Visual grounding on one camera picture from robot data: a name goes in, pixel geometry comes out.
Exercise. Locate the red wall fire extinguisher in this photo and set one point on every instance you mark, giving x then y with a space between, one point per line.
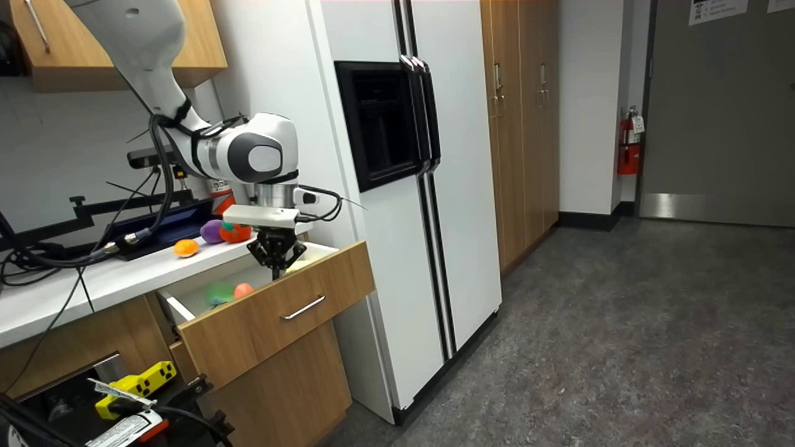
630 145

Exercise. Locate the black camera bar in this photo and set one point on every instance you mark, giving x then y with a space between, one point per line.
143 158

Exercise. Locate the black robot cart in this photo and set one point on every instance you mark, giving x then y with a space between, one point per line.
191 406

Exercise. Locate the white double door fridge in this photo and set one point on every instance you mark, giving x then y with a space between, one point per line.
381 288

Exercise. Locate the wooden wall cabinet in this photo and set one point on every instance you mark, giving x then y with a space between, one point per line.
201 39

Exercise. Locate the green toy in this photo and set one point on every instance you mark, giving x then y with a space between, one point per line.
221 293

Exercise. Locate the dark blue tray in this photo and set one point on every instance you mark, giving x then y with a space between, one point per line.
177 224

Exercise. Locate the yellow power outlet splitter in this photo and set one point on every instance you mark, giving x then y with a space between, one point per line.
137 386

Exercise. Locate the tall wooden cabinet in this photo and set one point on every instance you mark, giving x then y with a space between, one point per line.
522 124

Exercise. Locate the purple toy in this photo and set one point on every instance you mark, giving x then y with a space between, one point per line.
212 232

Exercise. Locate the white thin rod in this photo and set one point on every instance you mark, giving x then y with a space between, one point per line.
121 391

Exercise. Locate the orange toy ball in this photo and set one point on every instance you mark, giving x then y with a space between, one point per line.
244 291

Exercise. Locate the white paper sign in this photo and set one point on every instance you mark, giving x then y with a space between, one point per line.
782 6
716 10

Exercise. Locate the wooden neighbour cabinet front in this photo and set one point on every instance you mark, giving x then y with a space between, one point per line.
84 339

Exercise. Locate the yellow toy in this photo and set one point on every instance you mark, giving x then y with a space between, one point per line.
187 246

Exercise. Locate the grey door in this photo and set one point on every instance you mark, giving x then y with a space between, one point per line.
722 124

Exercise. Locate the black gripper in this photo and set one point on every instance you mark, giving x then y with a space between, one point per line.
276 242

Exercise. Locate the red orange toy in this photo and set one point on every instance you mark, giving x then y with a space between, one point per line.
235 235

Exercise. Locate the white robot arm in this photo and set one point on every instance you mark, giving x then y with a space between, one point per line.
140 40

